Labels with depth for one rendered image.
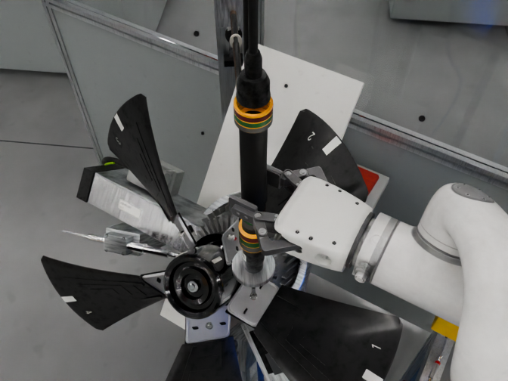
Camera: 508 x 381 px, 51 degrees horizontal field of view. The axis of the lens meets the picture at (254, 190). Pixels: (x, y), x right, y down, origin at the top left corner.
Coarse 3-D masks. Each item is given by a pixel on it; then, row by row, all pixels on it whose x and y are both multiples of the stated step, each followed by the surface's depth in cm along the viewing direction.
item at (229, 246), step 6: (234, 222) 98; (228, 228) 99; (234, 228) 97; (234, 234) 96; (222, 240) 98; (228, 240) 97; (234, 240) 95; (228, 246) 95; (234, 246) 94; (240, 246) 92; (228, 252) 94; (234, 252) 93; (228, 258) 93; (228, 264) 92
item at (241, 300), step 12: (240, 288) 96; (264, 288) 96; (276, 288) 97; (240, 300) 95; (252, 300) 95; (264, 300) 95; (240, 312) 93; (252, 312) 94; (264, 312) 94; (252, 324) 92
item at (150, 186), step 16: (144, 96) 91; (128, 112) 96; (144, 112) 92; (112, 128) 104; (128, 128) 98; (144, 128) 93; (112, 144) 108; (128, 144) 101; (144, 144) 95; (128, 160) 105; (144, 160) 97; (144, 176) 101; (160, 176) 94; (160, 192) 97
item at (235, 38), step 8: (248, 0) 48; (256, 0) 48; (248, 8) 48; (256, 8) 48; (232, 16) 110; (248, 16) 49; (256, 16) 49; (232, 24) 109; (248, 24) 50; (256, 24) 49; (248, 32) 60; (256, 32) 50; (232, 40) 107; (240, 40) 107; (248, 40) 61; (256, 40) 51; (256, 48) 51
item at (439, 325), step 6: (438, 318) 108; (432, 324) 112; (438, 324) 110; (444, 324) 109; (450, 324) 108; (438, 330) 112; (444, 330) 110; (450, 330) 109; (456, 330) 108; (450, 336) 111; (456, 336) 110
